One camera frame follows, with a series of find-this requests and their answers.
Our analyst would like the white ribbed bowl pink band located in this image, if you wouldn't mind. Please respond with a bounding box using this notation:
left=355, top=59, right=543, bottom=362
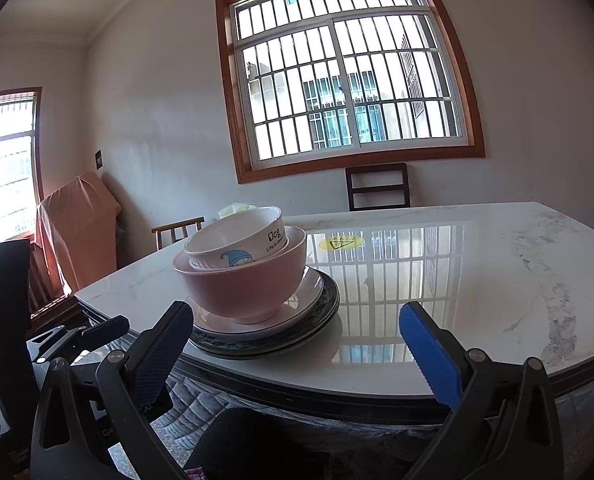
left=189, top=227, right=288, bottom=272

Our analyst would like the white bowl with cartoon print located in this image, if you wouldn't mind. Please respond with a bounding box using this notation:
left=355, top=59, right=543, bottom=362
left=184, top=206, right=284, bottom=267

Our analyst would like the barred window with wooden frame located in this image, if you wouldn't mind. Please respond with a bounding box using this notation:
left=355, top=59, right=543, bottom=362
left=215, top=0, right=486, bottom=184

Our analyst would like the white plate with pink flowers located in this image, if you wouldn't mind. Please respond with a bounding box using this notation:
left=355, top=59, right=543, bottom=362
left=184, top=266, right=325, bottom=336

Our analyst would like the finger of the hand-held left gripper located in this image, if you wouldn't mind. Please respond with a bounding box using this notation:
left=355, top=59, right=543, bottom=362
left=27, top=326, right=86, bottom=362
left=69, top=316, right=130, bottom=373

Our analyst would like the small blue patterned plate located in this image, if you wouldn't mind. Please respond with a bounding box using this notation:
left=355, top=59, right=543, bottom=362
left=189, top=272, right=340, bottom=348

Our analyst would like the orange covered object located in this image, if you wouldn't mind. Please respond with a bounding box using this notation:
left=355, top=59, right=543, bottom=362
left=36, top=170, right=122, bottom=293

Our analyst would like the person's dark trouser leg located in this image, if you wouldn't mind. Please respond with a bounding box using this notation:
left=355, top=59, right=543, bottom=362
left=187, top=407, right=328, bottom=480

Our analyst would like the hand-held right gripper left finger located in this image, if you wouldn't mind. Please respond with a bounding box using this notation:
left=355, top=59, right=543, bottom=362
left=29, top=300, right=195, bottom=480

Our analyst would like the light wooden chair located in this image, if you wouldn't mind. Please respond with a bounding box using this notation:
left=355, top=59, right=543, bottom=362
left=152, top=216, right=205, bottom=251
left=27, top=255, right=78, bottom=326

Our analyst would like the green tissue pack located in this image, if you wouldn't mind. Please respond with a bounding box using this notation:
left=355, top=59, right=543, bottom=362
left=217, top=201, right=258, bottom=218

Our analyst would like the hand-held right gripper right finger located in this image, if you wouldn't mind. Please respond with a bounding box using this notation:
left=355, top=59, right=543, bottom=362
left=398, top=301, right=565, bottom=480

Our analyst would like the yellow round sticker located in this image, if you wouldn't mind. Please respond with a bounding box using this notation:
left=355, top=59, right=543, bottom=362
left=319, top=235, right=365, bottom=251

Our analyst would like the dark wooden chair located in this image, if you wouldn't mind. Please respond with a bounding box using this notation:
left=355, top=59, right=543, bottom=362
left=345, top=162, right=411, bottom=212

